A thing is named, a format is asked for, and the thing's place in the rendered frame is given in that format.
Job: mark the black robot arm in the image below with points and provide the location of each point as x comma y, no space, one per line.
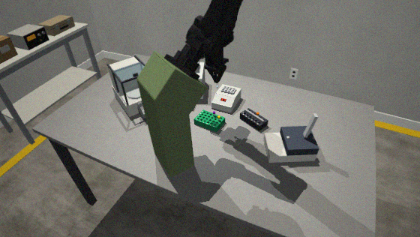
207,36

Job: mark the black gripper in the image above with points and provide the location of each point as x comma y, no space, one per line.
217,70

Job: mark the green tube rack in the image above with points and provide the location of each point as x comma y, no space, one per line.
206,120

